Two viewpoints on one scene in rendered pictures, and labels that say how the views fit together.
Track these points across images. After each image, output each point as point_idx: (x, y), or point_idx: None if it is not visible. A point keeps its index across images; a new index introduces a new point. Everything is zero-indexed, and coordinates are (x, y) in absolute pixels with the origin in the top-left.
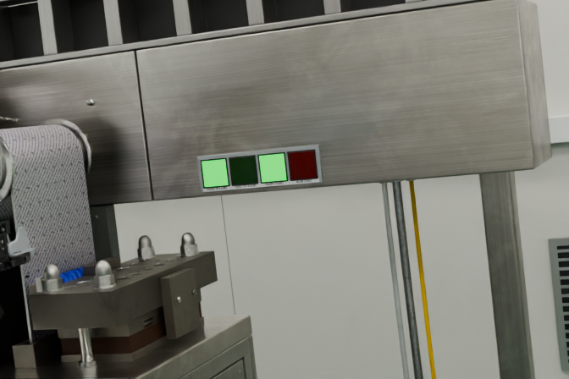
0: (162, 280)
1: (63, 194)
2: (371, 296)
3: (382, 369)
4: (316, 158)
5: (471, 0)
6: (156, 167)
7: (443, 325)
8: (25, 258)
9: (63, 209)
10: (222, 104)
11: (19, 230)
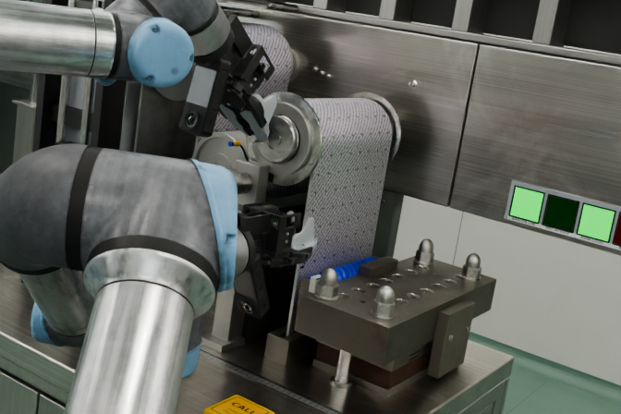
0: (441, 314)
1: (360, 181)
2: (588, 277)
3: (576, 344)
4: None
5: None
6: (462, 175)
7: None
8: (307, 256)
9: (356, 198)
10: (559, 133)
11: (308, 222)
